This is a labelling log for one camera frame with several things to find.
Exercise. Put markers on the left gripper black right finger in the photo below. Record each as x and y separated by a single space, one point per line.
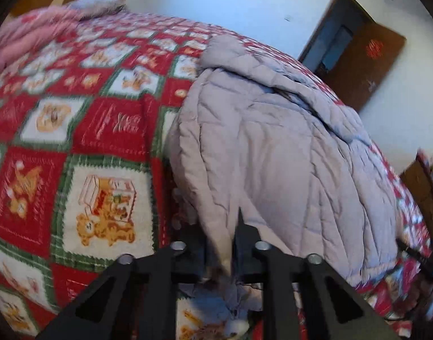
302 298

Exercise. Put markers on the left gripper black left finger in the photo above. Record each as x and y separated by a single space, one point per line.
134 298

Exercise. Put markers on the red patchwork bear bedspread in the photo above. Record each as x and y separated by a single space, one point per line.
84 178

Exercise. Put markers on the brown wooden door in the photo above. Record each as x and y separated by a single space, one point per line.
351 73

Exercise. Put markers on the pink folded blanket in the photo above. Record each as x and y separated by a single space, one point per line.
34 29

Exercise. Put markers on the brown wooden dresser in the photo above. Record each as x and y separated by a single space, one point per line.
418 178

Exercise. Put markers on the lilac quilted puffer jacket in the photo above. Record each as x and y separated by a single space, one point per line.
257 140

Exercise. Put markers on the silver door handle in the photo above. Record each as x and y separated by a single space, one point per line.
371 86

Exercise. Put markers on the striped pillow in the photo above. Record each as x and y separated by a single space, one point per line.
97 8

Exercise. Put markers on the red paper door decoration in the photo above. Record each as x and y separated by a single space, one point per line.
374 49

